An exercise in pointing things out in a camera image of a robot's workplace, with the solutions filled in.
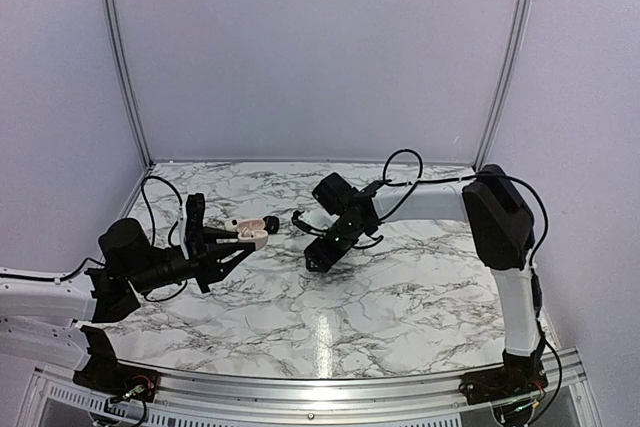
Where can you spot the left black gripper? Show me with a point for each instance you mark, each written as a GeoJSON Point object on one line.
{"type": "Point", "coordinates": [209, 265]}

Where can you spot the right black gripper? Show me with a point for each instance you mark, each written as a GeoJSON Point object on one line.
{"type": "Point", "coordinates": [318, 253]}

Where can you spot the pink round earbud case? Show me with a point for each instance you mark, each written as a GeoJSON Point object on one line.
{"type": "Point", "coordinates": [252, 231]}

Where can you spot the black earbud charging case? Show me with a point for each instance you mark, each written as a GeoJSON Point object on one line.
{"type": "Point", "coordinates": [271, 224]}

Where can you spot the white earbud charging case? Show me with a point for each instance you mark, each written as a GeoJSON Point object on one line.
{"type": "Point", "coordinates": [231, 224]}

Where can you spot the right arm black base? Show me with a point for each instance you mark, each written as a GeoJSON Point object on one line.
{"type": "Point", "coordinates": [515, 376]}

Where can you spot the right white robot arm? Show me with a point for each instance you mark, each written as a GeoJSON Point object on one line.
{"type": "Point", "coordinates": [501, 223]}

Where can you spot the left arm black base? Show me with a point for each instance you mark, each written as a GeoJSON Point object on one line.
{"type": "Point", "coordinates": [105, 373]}

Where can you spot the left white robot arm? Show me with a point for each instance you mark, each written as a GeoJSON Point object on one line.
{"type": "Point", "coordinates": [66, 296]}

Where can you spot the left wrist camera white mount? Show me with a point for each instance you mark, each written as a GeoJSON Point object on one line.
{"type": "Point", "coordinates": [190, 223]}

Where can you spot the aluminium front rail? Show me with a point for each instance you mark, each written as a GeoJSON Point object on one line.
{"type": "Point", "coordinates": [198, 399]}

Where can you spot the left aluminium corner post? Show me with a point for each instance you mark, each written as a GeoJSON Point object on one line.
{"type": "Point", "coordinates": [125, 82]}

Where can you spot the aluminium corner post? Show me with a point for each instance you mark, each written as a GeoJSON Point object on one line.
{"type": "Point", "coordinates": [125, 82]}
{"type": "Point", "coordinates": [498, 104]}

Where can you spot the right aluminium corner post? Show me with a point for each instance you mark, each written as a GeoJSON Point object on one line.
{"type": "Point", "coordinates": [498, 104]}

